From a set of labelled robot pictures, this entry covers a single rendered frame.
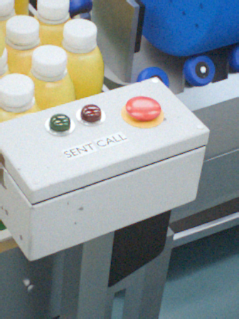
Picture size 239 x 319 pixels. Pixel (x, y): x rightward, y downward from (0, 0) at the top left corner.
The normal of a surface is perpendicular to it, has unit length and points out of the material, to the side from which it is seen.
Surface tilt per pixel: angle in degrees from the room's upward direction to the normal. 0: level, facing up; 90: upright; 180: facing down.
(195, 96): 52
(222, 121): 71
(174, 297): 0
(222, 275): 0
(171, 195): 90
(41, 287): 90
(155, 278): 90
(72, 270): 90
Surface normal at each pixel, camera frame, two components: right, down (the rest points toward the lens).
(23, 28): 0.09, -0.75
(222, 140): 0.51, 0.32
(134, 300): -0.85, 0.29
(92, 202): 0.51, 0.60
